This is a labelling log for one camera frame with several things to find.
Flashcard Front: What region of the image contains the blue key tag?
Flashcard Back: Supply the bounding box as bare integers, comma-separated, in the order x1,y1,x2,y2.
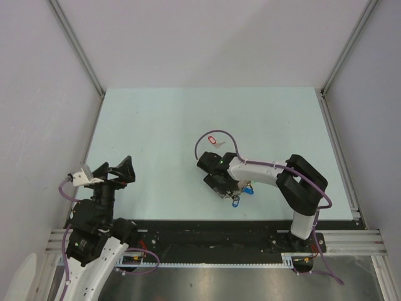
232,196,241,208

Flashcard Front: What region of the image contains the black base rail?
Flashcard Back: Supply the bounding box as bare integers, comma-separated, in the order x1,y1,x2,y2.
64,219,366,266

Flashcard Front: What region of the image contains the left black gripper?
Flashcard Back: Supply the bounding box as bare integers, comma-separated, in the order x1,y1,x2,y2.
89,155,135,226

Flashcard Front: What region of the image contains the aluminium frame post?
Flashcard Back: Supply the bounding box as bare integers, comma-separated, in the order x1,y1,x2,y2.
46,0,105,100
320,0,381,97

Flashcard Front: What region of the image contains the red key tag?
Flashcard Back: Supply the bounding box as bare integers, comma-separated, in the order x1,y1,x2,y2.
208,135,217,145

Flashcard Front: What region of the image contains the metal key organizer ring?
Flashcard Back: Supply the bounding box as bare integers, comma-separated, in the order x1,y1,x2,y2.
224,180,253,201

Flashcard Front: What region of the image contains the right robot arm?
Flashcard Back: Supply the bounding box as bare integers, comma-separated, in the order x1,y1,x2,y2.
197,152,328,252

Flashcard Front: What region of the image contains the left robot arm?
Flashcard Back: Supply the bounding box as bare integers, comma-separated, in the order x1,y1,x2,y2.
55,156,139,300

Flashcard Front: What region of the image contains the right aluminium frame post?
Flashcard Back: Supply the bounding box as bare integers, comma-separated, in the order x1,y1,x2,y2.
320,0,381,97

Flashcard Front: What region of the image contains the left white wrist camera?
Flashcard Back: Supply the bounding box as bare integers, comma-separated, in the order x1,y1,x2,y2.
67,164,104,187

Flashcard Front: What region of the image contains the white cable duct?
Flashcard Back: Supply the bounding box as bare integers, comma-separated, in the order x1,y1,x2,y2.
115,255,313,269

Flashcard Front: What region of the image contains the left aluminium frame post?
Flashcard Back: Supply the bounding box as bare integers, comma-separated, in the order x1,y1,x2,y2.
46,0,105,100

